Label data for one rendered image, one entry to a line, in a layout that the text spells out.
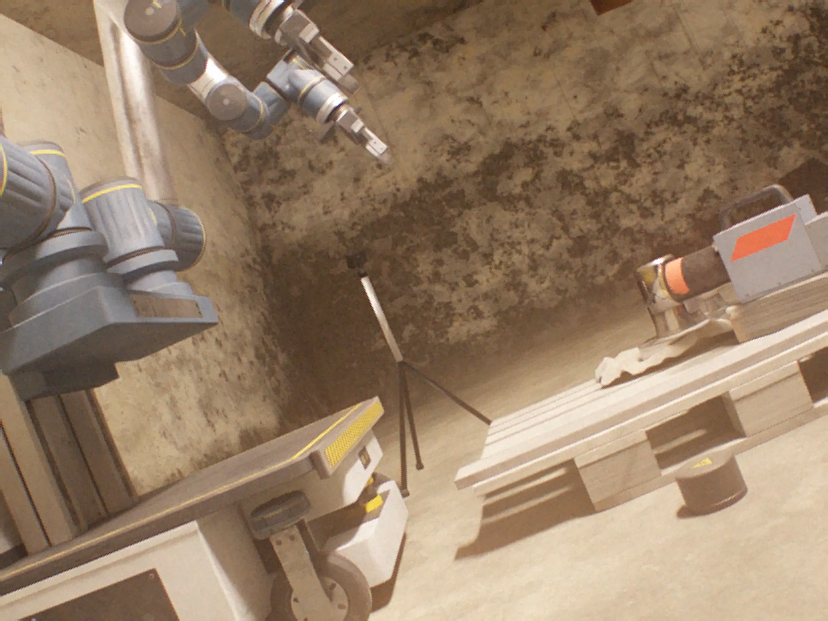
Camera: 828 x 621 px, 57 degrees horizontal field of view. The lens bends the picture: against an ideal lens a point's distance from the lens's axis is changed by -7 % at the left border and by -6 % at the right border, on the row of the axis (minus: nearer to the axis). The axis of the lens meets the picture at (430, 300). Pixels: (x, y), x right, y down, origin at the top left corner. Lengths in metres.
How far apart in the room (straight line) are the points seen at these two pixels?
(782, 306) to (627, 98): 5.46
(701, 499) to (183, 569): 0.86
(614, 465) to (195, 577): 0.80
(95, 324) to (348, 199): 5.70
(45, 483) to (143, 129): 1.08
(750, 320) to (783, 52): 5.83
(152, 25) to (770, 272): 1.36
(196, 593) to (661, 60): 6.49
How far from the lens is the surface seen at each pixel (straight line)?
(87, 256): 1.71
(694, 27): 7.49
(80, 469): 2.14
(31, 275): 1.70
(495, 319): 6.97
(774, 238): 1.85
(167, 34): 1.56
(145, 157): 2.42
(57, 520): 1.86
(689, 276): 1.95
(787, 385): 1.65
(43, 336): 1.64
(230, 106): 2.10
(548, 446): 1.61
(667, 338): 2.14
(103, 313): 1.59
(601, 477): 1.61
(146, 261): 2.07
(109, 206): 2.13
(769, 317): 1.90
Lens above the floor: 0.45
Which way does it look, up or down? 2 degrees up
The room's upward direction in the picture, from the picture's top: 23 degrees counter-clockwise
